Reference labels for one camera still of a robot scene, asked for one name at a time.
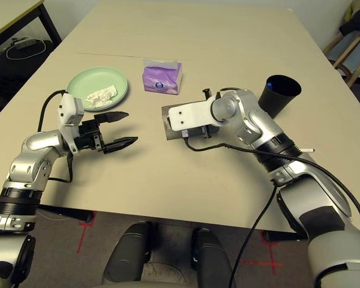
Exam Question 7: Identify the dark grey robot right leg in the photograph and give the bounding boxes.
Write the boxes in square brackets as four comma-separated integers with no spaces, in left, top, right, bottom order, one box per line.
[191,227,238,288]

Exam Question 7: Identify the black table foot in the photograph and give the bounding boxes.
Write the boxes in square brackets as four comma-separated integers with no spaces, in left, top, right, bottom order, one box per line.
[35,205,96,223]
[262,229,308,244]

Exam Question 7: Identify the dark grey robot leg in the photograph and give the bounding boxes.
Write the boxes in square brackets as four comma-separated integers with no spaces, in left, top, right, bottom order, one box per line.
[103,221,152,284]
[191,227,238,288]

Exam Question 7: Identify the white tissue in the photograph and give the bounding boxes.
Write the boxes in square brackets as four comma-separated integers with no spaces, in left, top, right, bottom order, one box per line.
[86,85,118,108]

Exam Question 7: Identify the light green plate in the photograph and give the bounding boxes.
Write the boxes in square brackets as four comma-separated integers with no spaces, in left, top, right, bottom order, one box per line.
[65,66,129,112]

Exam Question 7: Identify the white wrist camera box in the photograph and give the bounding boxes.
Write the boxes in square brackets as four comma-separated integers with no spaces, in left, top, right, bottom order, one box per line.
[167,100,226,131]
[57,92,85,155]

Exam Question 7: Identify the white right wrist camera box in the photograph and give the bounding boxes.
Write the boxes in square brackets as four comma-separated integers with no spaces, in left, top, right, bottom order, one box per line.
[167,100,226,131]

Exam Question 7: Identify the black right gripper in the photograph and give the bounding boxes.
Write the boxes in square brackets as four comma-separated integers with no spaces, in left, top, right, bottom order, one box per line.
[189,125,220,139]

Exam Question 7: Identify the black left wrist camera cable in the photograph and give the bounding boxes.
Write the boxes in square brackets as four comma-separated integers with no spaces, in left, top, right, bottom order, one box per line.
[37,89,74,184]

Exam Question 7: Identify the thin white cable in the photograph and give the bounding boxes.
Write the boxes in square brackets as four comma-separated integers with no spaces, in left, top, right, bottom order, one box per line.
[5,38,47,60]

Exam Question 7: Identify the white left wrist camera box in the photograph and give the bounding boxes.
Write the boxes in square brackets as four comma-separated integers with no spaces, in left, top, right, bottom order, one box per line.
[57,92,85,155]

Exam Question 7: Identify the purple tissue pack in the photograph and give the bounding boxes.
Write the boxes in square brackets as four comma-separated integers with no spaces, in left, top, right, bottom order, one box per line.
[142,58,184,95]

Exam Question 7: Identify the dark grey robot left leg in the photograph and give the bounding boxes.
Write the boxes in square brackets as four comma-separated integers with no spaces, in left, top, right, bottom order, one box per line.
[103,221,152,284]

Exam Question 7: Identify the wooden stool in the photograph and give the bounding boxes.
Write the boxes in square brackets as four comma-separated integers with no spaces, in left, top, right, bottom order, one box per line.
[323,29,360,88]

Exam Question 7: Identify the grey power adapter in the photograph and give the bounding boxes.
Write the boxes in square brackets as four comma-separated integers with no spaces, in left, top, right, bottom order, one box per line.
[13,38,35,49]

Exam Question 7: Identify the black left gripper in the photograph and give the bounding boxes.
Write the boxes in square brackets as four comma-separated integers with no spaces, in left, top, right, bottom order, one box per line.
[74,110,139,155]

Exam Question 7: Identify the beige side table black frame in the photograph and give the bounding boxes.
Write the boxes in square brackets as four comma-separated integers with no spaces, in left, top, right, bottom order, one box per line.
[0,0,62,46]

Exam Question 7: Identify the black plastic cup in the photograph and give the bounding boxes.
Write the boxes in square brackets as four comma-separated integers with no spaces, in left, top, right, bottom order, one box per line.
[257,74,302,119]

